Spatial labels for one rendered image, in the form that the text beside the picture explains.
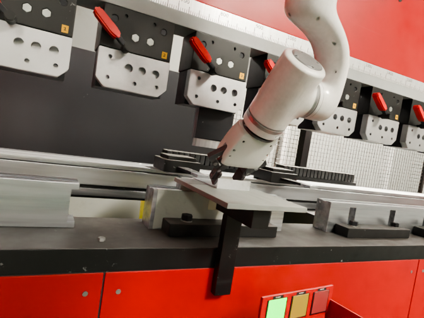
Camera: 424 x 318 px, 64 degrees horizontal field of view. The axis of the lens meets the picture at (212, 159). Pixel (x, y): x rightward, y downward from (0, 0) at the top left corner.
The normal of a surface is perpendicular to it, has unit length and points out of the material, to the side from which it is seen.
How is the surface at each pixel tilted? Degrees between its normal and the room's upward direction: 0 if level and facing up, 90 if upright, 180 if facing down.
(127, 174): 90
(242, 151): 131
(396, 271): 90
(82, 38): 90
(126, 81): 90
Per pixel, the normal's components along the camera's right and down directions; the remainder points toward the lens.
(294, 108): 0.36, 0.75
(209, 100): 0.44, 0.12
